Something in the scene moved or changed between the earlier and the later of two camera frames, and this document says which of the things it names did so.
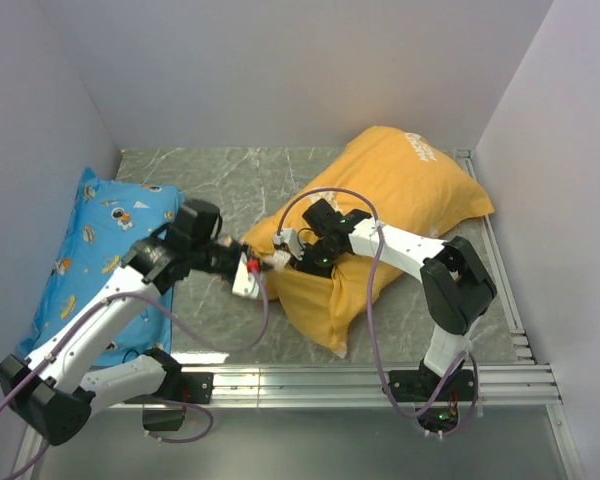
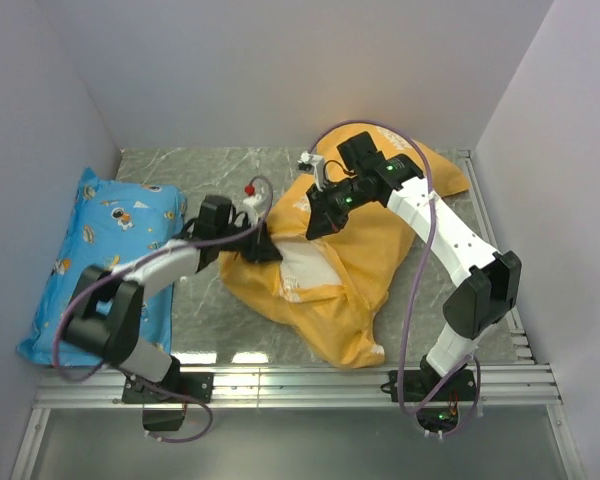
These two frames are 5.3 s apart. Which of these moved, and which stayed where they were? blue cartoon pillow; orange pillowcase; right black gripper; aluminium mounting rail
Moved: right black gripper; orange pillowcase
Stayed: aluminium mounting rail; blue cartoon pillow
